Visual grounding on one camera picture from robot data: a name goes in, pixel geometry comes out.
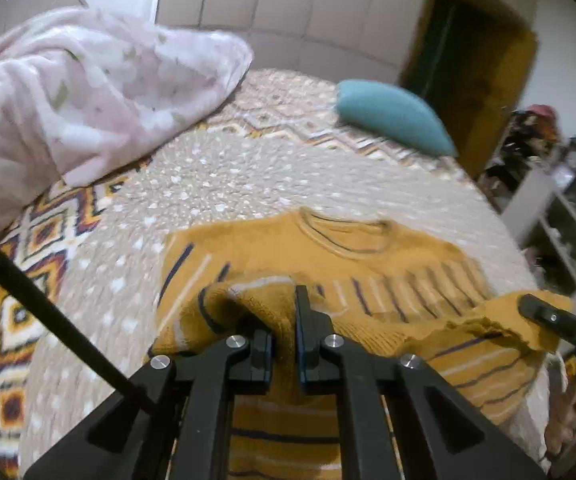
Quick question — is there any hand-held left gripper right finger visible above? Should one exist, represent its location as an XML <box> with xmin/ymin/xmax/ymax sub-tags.
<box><xmin>294</xmin><ymin>285</ymin><xmax>549</xmax><ymax>480</ymax></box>

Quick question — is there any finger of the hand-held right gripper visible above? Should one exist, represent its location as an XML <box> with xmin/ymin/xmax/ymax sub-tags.
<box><xmin>518</xmin><ymin>294</ymin><xmax>576</xmax><ymax>357</ymax></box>

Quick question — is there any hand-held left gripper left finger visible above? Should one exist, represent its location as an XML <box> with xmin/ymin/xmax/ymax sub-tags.
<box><xmin>23</xmin><ymin>329</ymin><xmax>275</xmax><ymax>480</ymax></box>

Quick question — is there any yellow striped knit sweater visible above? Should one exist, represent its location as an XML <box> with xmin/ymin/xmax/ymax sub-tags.
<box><xmin>148</xmin><ymin>207</ymin><xmax>576</xmax><ymax>480</ymax></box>

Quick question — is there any person's right hand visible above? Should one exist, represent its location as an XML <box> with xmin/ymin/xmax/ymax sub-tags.
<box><xmin>545</xmin><ymin>390</ymin><xmax>576</xmax><ymax>461</ymax></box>

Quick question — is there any white cluttered shelf unit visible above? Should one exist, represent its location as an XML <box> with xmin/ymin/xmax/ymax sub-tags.
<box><xmin>478</xmin><ymin>104</ymin><xmax>576</xmax><ymax>306</ymax></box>

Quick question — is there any patterned beige bedspread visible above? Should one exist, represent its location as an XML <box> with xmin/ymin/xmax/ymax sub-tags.
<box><xmin>0</xmin><ymin>67</ymin><xmax>551</xmax><ymax>480</ymax></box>

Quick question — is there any brown wooden door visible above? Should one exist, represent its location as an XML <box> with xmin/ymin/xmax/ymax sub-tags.
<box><xmin>400</xmin><ymin>0</ymin><xmax>539</xmax><ymax>177</ymax></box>

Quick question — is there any teal pillow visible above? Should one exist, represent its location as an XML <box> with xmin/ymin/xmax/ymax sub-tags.
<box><xmin>335</xmin><ymin>79</ymin><xmax>459</xmax><ymax>158</ymax></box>

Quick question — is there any pink floral blanket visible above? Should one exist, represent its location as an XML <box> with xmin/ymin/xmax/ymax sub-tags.
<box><xmin>0</xmin><ymin>7</ymin><xmax>255</xmax><ymax>238</ymax></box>

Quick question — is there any white wardrobe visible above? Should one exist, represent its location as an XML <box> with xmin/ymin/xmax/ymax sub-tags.
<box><xmin>155</xmin><ymin>0</ymin><xmax>434</xmax><ymax>82</ymax></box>

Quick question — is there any black cable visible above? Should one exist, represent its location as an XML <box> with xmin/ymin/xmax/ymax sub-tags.
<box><xmin>0</xmin><ymin>222</ymin><xmax>157</xmax><ymax>413</ymax></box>

